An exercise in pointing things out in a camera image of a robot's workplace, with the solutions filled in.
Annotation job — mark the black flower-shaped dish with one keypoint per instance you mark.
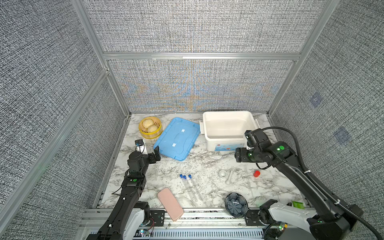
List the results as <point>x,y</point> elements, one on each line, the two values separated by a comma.
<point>236,205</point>

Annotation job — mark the red bottle cap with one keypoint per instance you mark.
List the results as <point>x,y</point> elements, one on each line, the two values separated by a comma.
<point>257,174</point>

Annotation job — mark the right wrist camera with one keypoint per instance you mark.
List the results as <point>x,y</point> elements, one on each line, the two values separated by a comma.
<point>251,138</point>

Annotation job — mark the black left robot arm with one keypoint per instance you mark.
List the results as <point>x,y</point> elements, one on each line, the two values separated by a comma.
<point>129,213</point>

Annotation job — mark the green wipes packet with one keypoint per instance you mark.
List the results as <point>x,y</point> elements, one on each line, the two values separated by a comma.
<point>298,205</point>

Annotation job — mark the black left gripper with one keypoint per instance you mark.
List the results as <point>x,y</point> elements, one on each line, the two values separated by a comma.
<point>150,156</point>

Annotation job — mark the front steamed bun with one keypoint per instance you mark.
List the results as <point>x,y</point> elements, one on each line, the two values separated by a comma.
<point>152,128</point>

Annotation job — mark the yellow bamboo steamer basket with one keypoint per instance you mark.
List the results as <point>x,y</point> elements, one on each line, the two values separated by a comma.
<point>154,135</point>

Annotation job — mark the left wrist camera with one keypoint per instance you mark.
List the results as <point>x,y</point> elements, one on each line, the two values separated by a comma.
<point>139,143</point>

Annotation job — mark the white plastic storage box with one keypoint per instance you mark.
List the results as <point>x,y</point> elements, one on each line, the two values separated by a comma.
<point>225,131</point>

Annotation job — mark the steamed bun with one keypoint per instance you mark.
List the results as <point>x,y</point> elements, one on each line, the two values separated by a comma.
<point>152,128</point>
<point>147,123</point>

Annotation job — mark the blue plastic box lid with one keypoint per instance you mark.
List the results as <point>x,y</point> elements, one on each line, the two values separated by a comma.
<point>178,139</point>

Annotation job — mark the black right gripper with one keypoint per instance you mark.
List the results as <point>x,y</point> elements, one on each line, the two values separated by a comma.
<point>241,151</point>

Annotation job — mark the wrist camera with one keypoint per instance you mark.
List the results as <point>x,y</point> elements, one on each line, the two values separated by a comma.
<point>139,143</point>
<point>251,138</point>

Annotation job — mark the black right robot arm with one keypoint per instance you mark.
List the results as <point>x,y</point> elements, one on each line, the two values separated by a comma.
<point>328,221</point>

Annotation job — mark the back steamed bun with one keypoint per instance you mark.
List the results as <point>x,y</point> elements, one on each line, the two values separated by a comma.
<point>147,123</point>

